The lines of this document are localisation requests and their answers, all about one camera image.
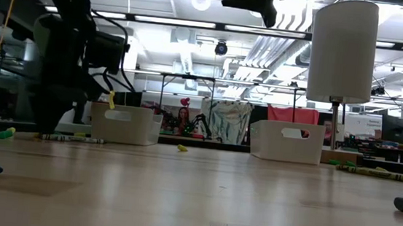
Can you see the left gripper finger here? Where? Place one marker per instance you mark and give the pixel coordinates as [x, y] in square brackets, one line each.
[42, 121]
[56, 120]

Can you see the black background robot arm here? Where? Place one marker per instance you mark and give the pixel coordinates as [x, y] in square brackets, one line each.
[200, 122]

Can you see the black overhead light beam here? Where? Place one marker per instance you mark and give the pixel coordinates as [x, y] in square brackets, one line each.
[220, 27]

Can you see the green crayon stub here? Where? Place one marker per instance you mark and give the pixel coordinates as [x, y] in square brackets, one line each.
[2, 134]
[333, 162]
[350, 163]

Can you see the yellow tape tag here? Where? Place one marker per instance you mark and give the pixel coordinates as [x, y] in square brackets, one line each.
[112, 99]

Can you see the cylinder shade wooden table lamp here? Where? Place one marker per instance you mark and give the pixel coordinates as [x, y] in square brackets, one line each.
[342, 48]

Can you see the red hanging cloth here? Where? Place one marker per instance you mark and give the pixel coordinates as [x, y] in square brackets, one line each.
[292, 114]

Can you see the red heart balloon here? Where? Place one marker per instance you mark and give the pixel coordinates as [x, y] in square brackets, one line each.
[185, 101]

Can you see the pale painted hanging cloth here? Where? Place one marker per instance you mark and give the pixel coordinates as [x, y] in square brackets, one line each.
[228, 122]

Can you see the person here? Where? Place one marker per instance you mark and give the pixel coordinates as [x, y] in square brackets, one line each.
[183, 120]
[328, 131]

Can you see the black computer monitor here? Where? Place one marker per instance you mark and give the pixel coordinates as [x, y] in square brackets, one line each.
[394, 130]

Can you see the yellow crayon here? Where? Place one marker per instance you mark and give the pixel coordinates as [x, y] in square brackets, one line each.
[375, 174]

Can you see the black ceiling camera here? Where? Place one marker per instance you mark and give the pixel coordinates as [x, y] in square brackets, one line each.
[221, 49]

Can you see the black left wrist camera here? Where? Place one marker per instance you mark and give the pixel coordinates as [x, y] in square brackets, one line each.
[106, 53]

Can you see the black aluminium table frame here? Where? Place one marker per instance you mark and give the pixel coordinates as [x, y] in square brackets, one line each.
[220, 145]

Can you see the white wall sign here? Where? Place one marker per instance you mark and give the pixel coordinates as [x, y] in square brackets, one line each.
[363, 127]

